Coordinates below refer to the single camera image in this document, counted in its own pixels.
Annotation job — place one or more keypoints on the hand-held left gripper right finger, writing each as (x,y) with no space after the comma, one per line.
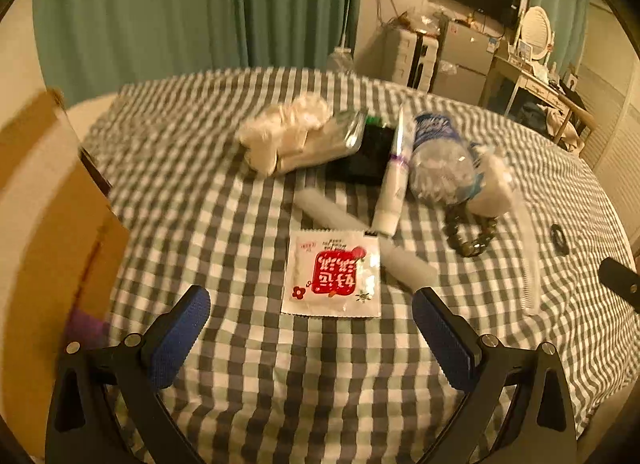
(442,339)

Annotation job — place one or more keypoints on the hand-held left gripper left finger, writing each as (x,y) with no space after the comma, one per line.
(180,334)

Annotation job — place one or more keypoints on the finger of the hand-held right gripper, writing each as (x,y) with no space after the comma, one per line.
(620,281)

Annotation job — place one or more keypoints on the red and white sachet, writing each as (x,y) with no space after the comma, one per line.
(330,279)

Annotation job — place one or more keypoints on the clear cotton swab container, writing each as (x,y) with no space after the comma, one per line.
(495,189)

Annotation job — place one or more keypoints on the brown cardboard box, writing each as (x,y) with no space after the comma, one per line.
(45,224)

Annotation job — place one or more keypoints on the translucent comb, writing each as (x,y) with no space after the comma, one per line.
(530,274)

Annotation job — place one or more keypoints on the grey checkered blanket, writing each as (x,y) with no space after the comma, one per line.
(240,224)

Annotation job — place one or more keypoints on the white lotion tube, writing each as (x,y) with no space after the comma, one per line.
(392,189)

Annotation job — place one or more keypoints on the white louvered closet door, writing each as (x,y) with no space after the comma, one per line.
(615,119)

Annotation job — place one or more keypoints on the crushed clear plastic bottle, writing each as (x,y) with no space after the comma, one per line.
(440,164)

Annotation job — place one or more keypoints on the frosted translucent tube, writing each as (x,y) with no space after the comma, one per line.
(325,209)

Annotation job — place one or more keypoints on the clothes pile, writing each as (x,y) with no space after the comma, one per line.
(537,117)

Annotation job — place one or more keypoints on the black box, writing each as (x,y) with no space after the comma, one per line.
(360,159)

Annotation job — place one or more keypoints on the wooden dressing table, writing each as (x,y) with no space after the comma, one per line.
(530,82)

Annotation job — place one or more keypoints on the small green item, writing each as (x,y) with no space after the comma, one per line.
(375,120)

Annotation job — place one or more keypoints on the silver foil packet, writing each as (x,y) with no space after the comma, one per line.
(340,132)

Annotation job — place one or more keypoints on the beige bed mattress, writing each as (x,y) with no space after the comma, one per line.
(90,112)

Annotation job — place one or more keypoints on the white oval mirror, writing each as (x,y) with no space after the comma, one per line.
(536,29)

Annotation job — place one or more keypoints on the white cabinet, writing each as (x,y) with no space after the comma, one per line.
(467,52)

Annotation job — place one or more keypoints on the white suitcase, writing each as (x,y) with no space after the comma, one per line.
(405,54)

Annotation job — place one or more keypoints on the large clear plastic bottle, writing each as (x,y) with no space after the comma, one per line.
(341,59)

